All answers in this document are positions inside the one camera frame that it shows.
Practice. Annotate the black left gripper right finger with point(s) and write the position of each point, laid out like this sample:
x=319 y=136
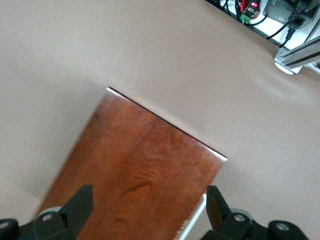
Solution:
x=220 y=212

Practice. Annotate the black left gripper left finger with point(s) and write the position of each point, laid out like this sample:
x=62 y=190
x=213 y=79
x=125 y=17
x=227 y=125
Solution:
x=77 y=210

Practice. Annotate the dark brown wooden cabinet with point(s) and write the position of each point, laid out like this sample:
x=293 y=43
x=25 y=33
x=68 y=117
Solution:
x=140 y=162

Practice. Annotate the brown table cloth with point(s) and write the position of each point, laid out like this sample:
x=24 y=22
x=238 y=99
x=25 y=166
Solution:
x=75 y=50

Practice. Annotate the green terminal connector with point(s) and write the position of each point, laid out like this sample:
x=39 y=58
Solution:
x=246 y=18

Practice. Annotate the black module with red light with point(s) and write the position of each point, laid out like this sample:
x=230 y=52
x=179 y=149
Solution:
x=253 y=6

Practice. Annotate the grey electronics box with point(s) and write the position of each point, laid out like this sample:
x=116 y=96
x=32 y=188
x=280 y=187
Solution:
x=280 y=7

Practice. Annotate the grey metal camera bracket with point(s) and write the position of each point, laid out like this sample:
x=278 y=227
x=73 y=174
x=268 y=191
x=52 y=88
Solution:
x=295 y=58

